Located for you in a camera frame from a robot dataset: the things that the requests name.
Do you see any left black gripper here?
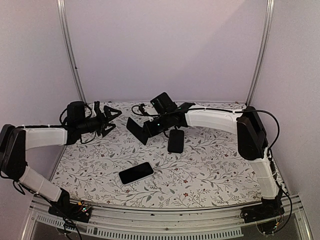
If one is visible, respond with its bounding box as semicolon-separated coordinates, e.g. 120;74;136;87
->
77;105;122;137

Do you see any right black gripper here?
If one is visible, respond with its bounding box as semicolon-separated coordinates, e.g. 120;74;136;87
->
140;113;171;138

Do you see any light blue cased phone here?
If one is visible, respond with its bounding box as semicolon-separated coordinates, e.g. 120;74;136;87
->
126;117;149;145

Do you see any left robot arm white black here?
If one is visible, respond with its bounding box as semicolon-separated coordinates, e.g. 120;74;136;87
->
0;101;122;217

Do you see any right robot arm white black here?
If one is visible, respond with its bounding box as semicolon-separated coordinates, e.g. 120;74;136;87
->
143;103;283;218

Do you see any black cased phone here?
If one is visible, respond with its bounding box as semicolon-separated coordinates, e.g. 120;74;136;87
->
167;129;185;154

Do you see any white cased phone on table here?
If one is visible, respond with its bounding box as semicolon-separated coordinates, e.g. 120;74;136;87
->
118;162;154;185

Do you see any floral patterned table mat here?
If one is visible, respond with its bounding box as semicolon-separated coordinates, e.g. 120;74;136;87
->
51;102;262;209

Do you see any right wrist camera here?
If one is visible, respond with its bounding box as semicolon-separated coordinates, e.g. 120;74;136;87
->
150;92;177;114

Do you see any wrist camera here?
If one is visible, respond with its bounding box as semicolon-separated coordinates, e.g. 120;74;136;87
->
150;92;177;114
66;101;85;125

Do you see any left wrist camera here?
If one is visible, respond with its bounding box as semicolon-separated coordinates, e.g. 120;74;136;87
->
66;101;85;125

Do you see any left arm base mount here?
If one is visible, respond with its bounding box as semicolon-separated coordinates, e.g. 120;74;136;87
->
48;197;92;223

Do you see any front aluminium rail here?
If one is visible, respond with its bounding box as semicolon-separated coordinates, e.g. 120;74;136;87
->
21;195;315;240

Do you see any left aluminium frame post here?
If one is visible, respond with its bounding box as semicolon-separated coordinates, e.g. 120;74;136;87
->
56;0;87;103

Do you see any aluminium frame post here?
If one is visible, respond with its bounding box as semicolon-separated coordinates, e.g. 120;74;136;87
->
56;0;87;103
245;0;275;105

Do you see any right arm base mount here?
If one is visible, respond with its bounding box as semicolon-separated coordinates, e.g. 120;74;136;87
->
240;199;285;235

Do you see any right aluminium frame post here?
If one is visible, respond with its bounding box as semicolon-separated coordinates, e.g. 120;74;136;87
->
245;0;275;105

